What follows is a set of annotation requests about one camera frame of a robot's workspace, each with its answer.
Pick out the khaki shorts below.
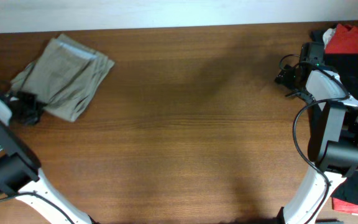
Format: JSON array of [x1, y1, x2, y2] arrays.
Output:
[[11, 34, 115, 122]]

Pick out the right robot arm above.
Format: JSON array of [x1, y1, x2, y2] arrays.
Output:
[[275, 42, 358, 224]]

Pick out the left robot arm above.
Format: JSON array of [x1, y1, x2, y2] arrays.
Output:
[[0, 88, 94, 224]]

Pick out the white cloth piece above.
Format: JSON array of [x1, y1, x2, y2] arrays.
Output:
[[322, 28, 336, 45]]

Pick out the red garment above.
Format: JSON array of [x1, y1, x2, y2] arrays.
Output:
[[324, 24, 358, 214]]

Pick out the black garment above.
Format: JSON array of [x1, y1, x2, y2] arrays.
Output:
[[301, 42, 358, 205]]

